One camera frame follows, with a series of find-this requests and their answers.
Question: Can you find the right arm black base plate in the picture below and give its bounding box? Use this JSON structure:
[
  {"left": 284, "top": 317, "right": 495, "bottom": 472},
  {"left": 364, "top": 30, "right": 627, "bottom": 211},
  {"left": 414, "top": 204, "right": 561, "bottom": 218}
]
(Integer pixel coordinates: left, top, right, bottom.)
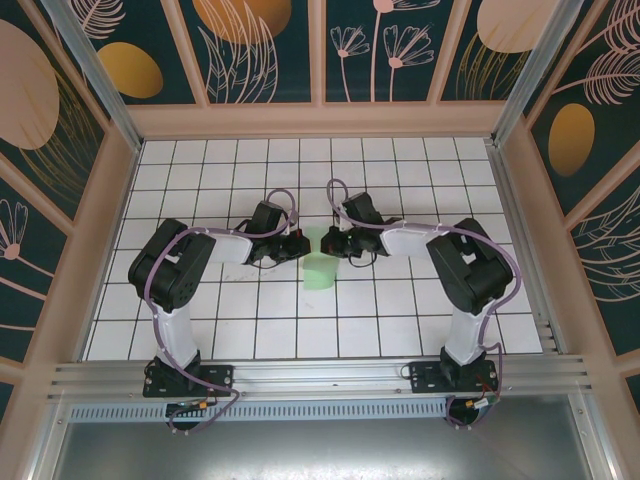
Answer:
[{"left": 408, "top": 359, "right": 501, "bottom": 396}]

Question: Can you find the aluminium side rail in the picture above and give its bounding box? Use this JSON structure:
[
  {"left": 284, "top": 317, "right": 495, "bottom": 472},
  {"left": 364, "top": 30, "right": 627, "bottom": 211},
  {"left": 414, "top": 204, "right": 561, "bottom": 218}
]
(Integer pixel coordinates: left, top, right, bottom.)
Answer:
[{"left": 485, "top": 141, "right": 569, "bottom": 357}]

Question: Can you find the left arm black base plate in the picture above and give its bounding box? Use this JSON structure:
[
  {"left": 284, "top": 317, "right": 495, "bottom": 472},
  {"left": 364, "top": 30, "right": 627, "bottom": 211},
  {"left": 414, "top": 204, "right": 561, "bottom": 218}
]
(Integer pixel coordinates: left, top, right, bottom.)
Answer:
[{"left": 142, "top": 363, "right": 236, "bottom": 400}]

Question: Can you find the aluminium mounting rail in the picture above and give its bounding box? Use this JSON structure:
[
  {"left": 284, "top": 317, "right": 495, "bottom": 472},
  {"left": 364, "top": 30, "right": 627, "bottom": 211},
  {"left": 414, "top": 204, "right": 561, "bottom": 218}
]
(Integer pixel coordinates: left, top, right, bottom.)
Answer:
[{"left": 46, "top": 353, "right": 595, "bottom": 405}]

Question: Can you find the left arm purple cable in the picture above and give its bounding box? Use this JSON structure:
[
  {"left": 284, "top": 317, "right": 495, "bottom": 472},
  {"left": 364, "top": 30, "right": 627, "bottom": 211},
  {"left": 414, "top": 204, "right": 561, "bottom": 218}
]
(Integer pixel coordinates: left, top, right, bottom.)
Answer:
[{"left": 144, "top": 187, "right": 301, "bottom": 437}]

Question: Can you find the grey slotted cable duct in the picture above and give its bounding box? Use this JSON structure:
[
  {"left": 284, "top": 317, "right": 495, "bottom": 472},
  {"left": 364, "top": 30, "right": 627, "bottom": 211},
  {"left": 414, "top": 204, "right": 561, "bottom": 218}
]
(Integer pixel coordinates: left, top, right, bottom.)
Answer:
[{"left": 67, "top": 402, "right": 450, "bottom": 422}]

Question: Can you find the grey metal sheet panel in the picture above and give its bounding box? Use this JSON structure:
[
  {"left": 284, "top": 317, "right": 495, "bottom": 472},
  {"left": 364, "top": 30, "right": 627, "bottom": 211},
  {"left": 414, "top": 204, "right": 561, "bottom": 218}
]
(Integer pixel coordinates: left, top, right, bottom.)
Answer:
[{"left": 29, "top": 419, "right": 621, "bottom": 480}]

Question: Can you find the green square paper sheet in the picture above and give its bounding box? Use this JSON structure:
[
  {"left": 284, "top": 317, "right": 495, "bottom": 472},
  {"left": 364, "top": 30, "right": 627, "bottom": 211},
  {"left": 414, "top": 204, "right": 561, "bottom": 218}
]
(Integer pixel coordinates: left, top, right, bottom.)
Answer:
[{"left": 301, "top": 226, "right": 342, "bottom": 292}]

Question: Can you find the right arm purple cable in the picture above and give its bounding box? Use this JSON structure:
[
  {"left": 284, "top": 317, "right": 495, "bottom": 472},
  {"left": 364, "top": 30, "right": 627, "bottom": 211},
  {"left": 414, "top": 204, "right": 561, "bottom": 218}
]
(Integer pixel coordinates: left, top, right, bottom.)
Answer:
[{"left": 325, "top": 177, "right": 524, "bottom": 432}]

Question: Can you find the aluminium frame post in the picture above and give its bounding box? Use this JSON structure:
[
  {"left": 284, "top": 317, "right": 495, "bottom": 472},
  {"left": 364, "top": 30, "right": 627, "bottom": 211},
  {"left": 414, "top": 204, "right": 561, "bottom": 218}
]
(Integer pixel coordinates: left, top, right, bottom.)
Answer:
[
  {"left": 491, "top": 0, "right": 589, "bottom": 147},
  {"left": 39, "top": 0, "right": 145, "bottom": 153}
]

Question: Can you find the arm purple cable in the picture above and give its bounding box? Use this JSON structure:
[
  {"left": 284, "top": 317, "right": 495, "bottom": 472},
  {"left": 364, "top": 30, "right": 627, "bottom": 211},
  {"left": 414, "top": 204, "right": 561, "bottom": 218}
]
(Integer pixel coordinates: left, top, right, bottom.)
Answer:
[
  {"left": 325, "top": 177, "right": 524, "bottom": 432},
  {"left": 144, "top": 187, "right": 301, "bottom": 437}
]

